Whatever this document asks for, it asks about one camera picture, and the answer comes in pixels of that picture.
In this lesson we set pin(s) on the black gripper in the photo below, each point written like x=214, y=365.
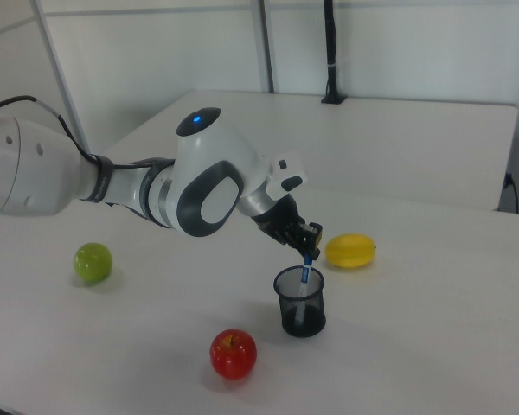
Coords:
x=279, y=218

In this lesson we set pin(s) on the white marker pen blue cap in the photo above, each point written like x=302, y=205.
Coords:
x=305, y=273

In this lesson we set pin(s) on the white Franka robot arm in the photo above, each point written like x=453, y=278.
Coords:
x=207, y=173

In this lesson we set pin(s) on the black mesh pen cup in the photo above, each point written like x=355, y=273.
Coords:
x=303, y=317

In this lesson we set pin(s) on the yellow starfruit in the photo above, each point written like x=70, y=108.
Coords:
x=350, y=251

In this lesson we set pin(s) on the white adjoining table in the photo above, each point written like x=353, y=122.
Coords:
x=393, y=142

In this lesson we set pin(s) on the red apple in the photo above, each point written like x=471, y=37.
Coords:
x=233, y=355

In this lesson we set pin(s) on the black pole with clamp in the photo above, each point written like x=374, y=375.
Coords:
x=331, y=52

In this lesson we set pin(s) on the green apple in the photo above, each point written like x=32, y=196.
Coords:
x=93, y=263

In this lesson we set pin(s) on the grey partition post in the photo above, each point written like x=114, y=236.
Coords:
x=269, y=43

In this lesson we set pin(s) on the white partition post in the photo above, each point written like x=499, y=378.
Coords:
x=60, y=78

